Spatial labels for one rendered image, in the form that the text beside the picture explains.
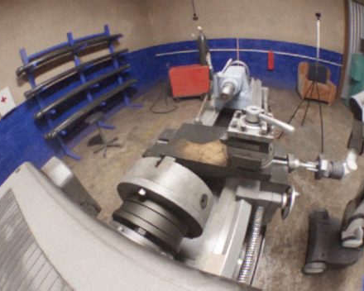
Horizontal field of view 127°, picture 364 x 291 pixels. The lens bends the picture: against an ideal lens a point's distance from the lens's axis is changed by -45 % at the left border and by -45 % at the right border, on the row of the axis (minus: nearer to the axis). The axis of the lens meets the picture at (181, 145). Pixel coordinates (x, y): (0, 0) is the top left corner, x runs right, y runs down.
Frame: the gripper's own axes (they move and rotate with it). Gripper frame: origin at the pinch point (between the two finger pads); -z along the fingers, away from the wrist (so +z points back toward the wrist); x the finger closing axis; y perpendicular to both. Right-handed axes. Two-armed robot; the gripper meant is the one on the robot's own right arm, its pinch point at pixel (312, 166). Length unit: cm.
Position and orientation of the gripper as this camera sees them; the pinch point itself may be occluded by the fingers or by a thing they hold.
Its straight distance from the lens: 88.7
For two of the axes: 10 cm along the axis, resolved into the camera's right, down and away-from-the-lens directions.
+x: -2.0, 9.8, -0.8
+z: 9.0, 1.5, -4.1
